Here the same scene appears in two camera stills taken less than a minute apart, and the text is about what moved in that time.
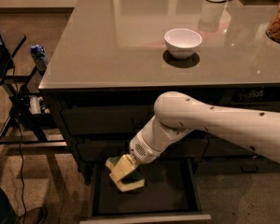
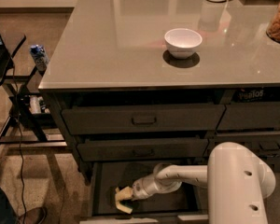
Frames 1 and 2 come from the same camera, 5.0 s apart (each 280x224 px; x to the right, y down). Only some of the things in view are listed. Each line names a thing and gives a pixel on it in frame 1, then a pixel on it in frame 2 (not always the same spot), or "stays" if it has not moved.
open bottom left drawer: x=171 y=193 stays
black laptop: x=0 y=56 stays
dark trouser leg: x=2 y=210 stays
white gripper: x=139 y=149 -> x=139 y=189
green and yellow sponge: x=130 y=181 -> x=123 y=194
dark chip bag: x=260 y=95 stays
